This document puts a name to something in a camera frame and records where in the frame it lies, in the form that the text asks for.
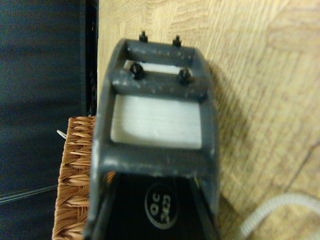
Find white mouse toy with cord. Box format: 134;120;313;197
239;191;320;239

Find curtain stand pole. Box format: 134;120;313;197
0;183;62;205

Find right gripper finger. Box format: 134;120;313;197
83;30;222;240

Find brown wicker basket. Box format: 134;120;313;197
51;115;118;240

